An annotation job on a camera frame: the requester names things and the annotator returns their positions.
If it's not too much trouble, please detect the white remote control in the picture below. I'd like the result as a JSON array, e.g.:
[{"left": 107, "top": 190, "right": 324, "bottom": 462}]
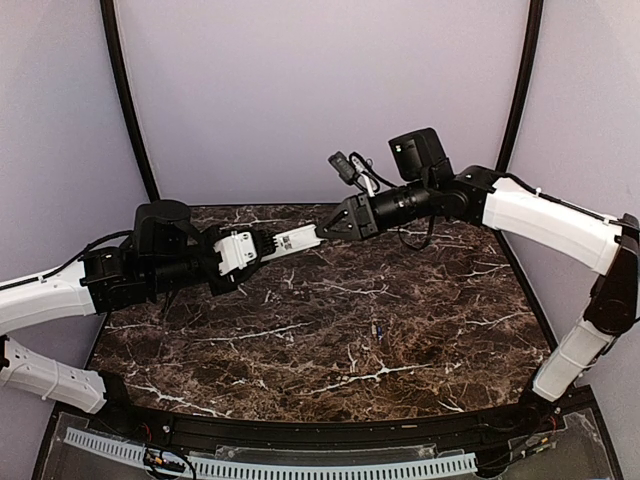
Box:
[{"left": 261, "top": 224, "right": 322, "bottom": 262}]

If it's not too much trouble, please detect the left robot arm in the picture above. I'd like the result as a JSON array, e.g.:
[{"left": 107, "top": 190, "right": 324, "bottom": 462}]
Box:
[{"left": 1, "top": 200, "right": 276, "bottom": 436}]

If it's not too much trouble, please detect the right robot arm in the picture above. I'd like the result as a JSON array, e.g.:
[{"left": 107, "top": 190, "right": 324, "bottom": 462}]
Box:
[{"left": 316, "top": 127, "right": 639, "bottom": 434}]

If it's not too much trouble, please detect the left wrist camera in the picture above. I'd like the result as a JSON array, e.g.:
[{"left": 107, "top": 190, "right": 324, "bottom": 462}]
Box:
[{"left": 213, "top": 231, "right": 259, "bottom": 276}]

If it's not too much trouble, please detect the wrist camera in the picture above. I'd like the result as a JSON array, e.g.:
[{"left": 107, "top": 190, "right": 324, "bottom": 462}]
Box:
[
  {"left": 213, "top": 231, "right": 259, "bottom": 276},
  {"left": 328, "top": 151, "right": 358, "bottom": 185}
]

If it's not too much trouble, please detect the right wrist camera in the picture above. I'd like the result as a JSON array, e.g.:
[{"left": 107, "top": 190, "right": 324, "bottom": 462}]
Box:
[{"left": 328, "top": 151, "right": 358, "bottom": 185}]

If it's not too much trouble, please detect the black front rail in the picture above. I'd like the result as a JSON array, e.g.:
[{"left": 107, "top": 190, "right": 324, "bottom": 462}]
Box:
[{"left": 89, "top": 386, "right": 597, "bottom": 462}]

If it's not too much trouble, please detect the white slotted cable duct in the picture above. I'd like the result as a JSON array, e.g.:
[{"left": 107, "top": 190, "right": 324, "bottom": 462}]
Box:
[{"left": 63, "top": 427, "right": 477, "bottom": 479}]

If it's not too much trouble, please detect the black right corner post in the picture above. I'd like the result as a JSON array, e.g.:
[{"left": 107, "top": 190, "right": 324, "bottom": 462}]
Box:
[{"left": 495, "top": 0, "right": 544, "bottom": 172}]

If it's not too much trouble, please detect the black corner post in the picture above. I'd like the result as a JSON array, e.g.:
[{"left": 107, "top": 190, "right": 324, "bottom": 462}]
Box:
[
  {"left": 99, "top": 0, "right": 160, "bottom": 202},
  {"left": 495, "top": 0, "right": 544, "bottom": 172}
]

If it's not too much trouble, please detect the black left corner post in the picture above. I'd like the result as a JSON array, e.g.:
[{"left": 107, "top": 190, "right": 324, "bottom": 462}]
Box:
[{"left": 99, "top": 0, "right": 160, "bottom": 202}]

